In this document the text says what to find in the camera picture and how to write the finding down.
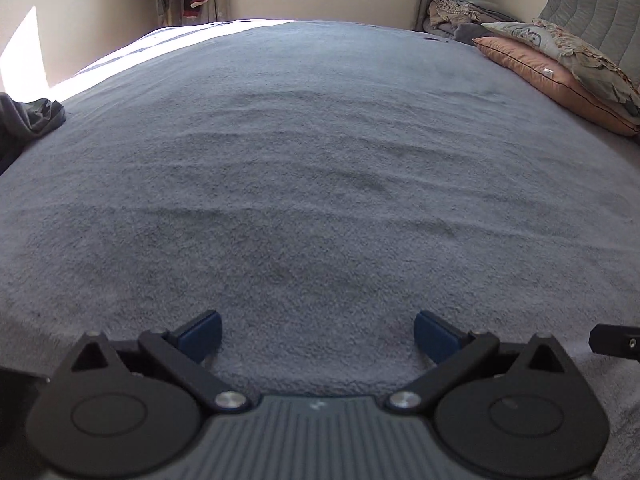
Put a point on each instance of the grey patterned ruffled pillow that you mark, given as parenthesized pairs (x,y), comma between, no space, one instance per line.
(530,35)

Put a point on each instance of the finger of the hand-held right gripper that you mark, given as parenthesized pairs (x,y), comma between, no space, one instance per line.
(615,340)

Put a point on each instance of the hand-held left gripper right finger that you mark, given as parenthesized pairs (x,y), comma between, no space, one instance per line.
(435,335)

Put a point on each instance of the dark grey garment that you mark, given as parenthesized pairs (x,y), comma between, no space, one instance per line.
(25,120)

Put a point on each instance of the grey bed blanket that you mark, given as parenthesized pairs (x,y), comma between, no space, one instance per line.
(300,160)

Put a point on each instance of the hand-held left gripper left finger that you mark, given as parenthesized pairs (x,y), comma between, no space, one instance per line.
(202,335)

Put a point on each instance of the orange pillow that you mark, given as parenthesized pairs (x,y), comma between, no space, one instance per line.
(540,72)

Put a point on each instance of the coat stand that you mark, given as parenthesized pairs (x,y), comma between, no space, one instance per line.
(164,12)

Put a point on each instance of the grey padded headboard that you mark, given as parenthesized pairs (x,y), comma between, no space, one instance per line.
(595,5)

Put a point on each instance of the folded bedding pile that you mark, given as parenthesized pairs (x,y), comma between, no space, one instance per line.
(450,10)

